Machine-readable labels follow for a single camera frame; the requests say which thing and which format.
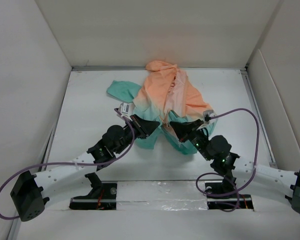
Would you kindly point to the orange and teal gradient jacket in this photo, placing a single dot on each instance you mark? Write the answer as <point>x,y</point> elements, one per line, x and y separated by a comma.
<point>165,96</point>

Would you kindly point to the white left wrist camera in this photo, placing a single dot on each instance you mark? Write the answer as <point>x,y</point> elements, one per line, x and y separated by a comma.
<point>123,110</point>

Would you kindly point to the clear plastic taped strip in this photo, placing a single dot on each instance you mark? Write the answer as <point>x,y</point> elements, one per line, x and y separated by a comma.
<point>176,195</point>

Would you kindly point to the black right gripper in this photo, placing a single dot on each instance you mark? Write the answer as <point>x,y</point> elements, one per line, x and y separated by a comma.
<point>182,128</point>

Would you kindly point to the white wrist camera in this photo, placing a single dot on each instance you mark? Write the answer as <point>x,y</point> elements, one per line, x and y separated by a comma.
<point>207,115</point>
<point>123,110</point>

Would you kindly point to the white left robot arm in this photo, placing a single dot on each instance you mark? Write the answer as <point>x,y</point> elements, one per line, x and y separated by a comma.
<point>33,192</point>

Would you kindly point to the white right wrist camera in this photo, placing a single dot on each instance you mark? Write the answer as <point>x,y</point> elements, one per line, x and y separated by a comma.
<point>207,115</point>

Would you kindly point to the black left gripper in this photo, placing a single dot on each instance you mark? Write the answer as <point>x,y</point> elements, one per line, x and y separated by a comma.
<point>143,127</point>

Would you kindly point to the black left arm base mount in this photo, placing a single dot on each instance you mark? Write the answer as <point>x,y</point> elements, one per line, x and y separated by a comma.
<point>102,196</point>

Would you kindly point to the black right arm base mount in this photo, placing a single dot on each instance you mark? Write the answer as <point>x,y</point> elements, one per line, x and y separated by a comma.
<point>226,203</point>

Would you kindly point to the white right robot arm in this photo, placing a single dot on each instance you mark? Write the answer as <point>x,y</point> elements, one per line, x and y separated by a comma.
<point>239,174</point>

